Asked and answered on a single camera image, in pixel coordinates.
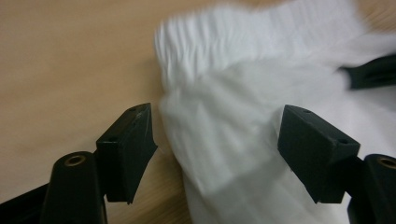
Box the white skirt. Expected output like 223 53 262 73
153 0 396 224

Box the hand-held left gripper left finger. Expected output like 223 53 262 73
95 103 159 205

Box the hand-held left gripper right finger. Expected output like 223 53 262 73
276 104 361 204

